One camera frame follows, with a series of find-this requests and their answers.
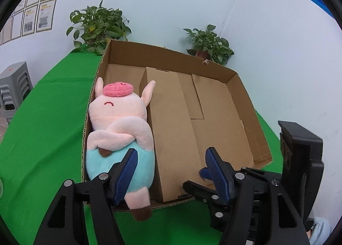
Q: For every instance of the small potted green plant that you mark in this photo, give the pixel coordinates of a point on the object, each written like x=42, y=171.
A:
x=208, y=42

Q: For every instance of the large grey plastic stool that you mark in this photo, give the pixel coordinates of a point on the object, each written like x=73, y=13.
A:
x=16, y=79

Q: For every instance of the cardboard tray box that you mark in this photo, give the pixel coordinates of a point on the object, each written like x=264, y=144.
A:
x=240, y=138

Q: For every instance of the large potted green plant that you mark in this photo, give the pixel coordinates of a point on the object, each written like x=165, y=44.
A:
x=98, y=20

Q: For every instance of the wall of framed certificates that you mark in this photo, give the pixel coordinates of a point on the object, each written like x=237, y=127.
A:
x=44, y=16

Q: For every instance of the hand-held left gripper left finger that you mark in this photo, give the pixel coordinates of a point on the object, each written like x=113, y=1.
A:
x=125, y=175

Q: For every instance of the person's jeans leg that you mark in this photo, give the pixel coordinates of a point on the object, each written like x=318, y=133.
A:
x=320, y=230

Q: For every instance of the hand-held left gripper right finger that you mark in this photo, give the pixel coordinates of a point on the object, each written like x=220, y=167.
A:
x=217, y=175

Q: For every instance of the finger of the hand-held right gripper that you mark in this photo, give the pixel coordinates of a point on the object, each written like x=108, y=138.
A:
x=197, y=189
x=204, y=173

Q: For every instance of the pink pig plush toy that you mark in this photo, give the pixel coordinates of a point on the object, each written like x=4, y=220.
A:
x=117, y=111

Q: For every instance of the long cardboard box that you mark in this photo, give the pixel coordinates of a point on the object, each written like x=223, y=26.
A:
x=171, y=132

